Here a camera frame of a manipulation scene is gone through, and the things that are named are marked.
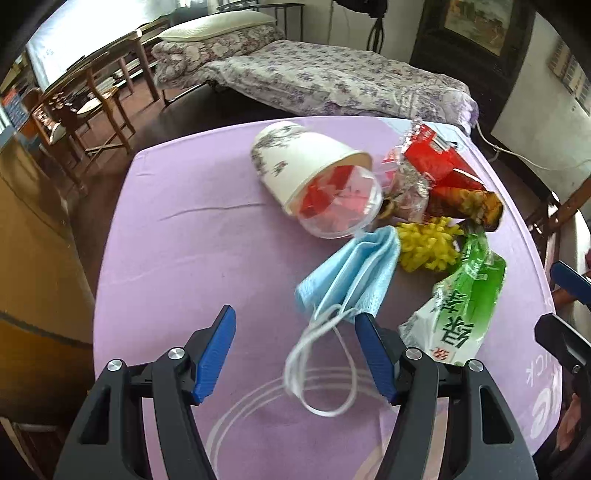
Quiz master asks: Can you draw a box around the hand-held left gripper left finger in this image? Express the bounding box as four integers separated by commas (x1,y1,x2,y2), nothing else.
53,305,237,480

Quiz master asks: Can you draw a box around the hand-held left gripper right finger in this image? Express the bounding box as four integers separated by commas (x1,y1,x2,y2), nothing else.
355,313,541,480

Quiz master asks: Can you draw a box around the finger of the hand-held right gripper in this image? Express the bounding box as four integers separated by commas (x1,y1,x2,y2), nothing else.
549,261,591,308
533,313,591,376

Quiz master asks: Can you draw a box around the blue face mask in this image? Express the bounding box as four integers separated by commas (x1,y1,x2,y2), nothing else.
283,227,402,418

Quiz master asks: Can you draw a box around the green white snack packet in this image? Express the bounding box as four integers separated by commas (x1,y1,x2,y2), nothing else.
398,231,508,366

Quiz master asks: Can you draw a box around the yellow plastic flower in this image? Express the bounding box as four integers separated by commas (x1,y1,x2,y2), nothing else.
396,217,465,274

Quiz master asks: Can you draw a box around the clear plastic lid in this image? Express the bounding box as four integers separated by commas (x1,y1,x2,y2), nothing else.
295,164,385,240

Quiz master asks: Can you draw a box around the clear crinkled wrapper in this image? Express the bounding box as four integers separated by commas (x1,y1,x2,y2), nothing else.
381,143,437,222

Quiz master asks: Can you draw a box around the red snack bag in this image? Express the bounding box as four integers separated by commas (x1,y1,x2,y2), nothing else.
397,122,504,232

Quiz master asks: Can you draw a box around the floral paper cup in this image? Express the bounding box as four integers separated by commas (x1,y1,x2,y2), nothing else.
250,121,374,217

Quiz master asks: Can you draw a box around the person's right hand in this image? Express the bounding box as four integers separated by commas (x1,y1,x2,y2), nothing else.
556,396,586,455

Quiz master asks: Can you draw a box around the cushioned wooden chair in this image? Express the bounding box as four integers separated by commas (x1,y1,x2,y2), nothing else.
524,178,591,324

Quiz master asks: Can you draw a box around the purple tablecloth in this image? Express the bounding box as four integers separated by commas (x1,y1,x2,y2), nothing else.
92,115,564,480

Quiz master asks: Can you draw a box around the wooden cabinet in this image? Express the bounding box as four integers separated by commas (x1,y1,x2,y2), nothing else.
0,134,98,425

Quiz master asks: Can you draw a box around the framed landscape painting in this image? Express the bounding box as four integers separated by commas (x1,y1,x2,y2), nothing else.
410,0,536,134

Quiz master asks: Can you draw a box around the floral bed sheet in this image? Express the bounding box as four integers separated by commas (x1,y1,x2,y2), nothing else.
201,39,480,134

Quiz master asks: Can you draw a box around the carved wooden chair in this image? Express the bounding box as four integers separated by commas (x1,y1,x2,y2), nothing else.
30,88,137,185

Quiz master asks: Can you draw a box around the folded floral quilt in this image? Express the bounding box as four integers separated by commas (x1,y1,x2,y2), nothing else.
151,24,284,88

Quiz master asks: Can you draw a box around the wooden bookshelf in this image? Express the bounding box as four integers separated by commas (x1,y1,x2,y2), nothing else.
0,83,28,139

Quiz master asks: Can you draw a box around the wooden desk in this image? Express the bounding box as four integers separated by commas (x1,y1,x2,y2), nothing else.
41,28,162,102

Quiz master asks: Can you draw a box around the white pillow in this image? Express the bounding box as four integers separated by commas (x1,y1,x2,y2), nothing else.
157,10,278,43

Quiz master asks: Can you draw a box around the black jacket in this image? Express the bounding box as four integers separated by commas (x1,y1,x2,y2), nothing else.
332,0,391,17

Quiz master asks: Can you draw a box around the white cable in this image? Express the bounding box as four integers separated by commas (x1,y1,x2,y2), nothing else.
471,120,591,169

